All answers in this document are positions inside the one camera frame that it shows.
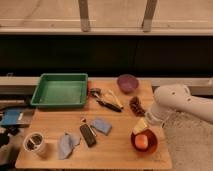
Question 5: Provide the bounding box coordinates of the yellow banana toy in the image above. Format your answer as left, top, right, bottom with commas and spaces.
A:
106, 90, 124, 109

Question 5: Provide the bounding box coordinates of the black remote control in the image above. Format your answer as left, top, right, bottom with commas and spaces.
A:
80, 124, 96, 147

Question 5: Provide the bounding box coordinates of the small metal clip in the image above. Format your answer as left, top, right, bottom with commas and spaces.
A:
80, 116, 87, 123

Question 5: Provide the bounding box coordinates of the dark red grape bunch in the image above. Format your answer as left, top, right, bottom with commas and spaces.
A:
129, 96, 145, 117

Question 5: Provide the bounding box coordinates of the blue box device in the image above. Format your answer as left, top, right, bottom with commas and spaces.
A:
0, 109, 34, 127

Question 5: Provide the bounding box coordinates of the blue sponge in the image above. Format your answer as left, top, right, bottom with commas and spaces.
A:
90, 118, 112, 135

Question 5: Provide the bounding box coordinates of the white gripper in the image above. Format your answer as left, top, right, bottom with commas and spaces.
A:
133, 103, 169, 134

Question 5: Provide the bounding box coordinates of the black handled brush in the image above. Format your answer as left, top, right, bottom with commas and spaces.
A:
90, 88, 121, 112

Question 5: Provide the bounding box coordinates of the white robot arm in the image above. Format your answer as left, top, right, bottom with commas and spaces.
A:
133, 84, 213, 135

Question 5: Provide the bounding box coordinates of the light blue cloth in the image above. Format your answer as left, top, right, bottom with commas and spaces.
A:
58, 133, 81, 160

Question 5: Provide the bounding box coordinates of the red bowl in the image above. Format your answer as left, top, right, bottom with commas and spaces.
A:
131, 129, 158, 155

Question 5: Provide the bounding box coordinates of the yellow red apple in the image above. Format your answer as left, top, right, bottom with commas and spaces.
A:
135, 134, 148, 149

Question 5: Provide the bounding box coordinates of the purple bowl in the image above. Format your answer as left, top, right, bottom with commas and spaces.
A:
117, 74, 139, 94

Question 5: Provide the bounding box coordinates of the green plastic tray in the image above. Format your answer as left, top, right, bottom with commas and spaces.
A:
31, 73, 88, 108

